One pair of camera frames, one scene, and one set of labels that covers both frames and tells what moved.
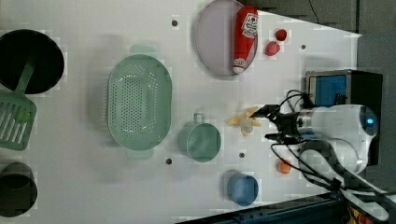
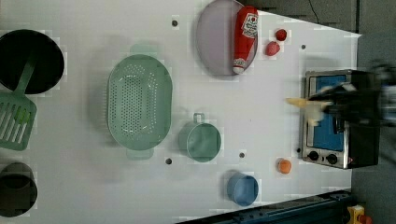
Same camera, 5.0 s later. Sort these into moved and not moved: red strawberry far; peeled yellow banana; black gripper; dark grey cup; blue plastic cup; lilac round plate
Moved: peeled yellow banana; black gripper
Not moved: blue plastic cup; red strawberry far; dark grey cup; lilac round plate
